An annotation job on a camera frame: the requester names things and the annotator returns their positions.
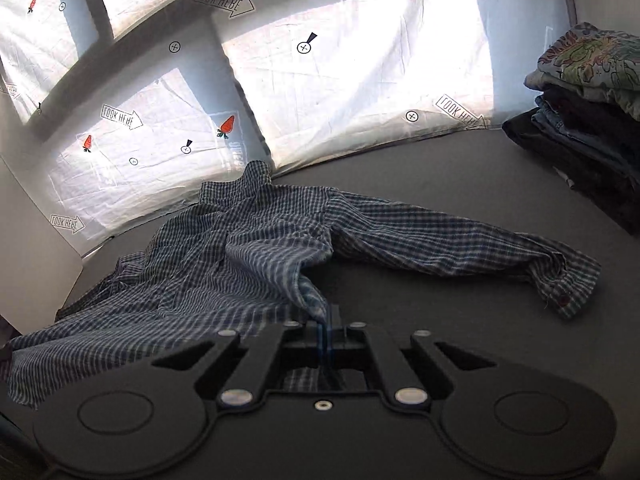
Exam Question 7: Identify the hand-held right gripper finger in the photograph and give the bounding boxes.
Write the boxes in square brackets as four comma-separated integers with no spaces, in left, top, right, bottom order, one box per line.
[150,320,324,407]
[324,304,501,407]

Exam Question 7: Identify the blue plaid shirt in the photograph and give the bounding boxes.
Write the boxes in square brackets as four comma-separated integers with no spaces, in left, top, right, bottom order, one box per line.
[0,160,602,411]

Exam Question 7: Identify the folded black pants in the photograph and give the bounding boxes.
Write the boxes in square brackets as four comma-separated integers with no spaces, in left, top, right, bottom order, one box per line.
[501,110,640,252]

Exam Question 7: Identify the folded blue jeans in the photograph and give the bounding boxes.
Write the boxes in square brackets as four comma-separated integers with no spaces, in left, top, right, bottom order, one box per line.
[531,97,640,177]

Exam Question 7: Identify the dark folded garment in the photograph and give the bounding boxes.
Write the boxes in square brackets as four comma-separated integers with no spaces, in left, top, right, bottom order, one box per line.
[537,85,640,147]

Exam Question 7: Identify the grey folded garment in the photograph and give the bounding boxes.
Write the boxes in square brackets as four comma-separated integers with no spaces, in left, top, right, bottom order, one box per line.
[524,70,640,122]

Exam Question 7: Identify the pale shirt with green print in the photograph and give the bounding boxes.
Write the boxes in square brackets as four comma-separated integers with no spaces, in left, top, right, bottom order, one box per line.
[537,22,640,96]

